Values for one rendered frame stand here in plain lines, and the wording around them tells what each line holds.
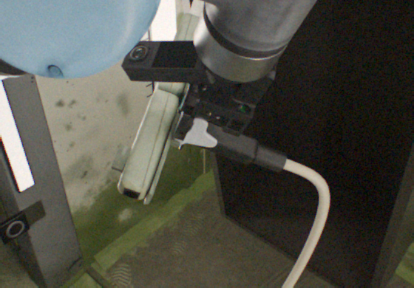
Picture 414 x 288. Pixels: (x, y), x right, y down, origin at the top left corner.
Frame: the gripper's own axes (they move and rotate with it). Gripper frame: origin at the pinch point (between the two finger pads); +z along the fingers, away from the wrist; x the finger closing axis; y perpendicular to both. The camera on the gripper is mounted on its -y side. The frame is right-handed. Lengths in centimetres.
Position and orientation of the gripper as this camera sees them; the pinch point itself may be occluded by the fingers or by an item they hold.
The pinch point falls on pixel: (179, 125)
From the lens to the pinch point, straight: 64.3
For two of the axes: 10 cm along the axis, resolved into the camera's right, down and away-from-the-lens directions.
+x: 2.4, -8.5, 4.8
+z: -2.4, 4.2, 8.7
